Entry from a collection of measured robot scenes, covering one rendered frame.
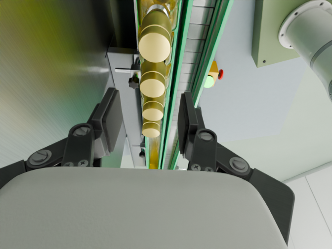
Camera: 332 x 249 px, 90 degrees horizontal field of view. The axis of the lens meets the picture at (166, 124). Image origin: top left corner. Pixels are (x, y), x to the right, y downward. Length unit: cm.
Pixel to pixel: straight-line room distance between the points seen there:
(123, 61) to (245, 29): 42
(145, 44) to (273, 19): 48
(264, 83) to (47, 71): 80
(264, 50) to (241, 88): 25
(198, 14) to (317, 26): 28
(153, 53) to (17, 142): 16
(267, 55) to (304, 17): 13
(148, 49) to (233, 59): 57
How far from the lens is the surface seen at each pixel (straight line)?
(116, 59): 56
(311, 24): 59
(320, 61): 52
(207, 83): 65
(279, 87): 93
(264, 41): 65
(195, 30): 50
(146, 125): 31
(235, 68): 77
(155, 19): 20
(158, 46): 19
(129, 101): 68
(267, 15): 61
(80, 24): 33
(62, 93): 27
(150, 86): 22
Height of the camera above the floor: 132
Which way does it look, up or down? 34 degrees down
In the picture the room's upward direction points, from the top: 179 degrees counter-clockwise
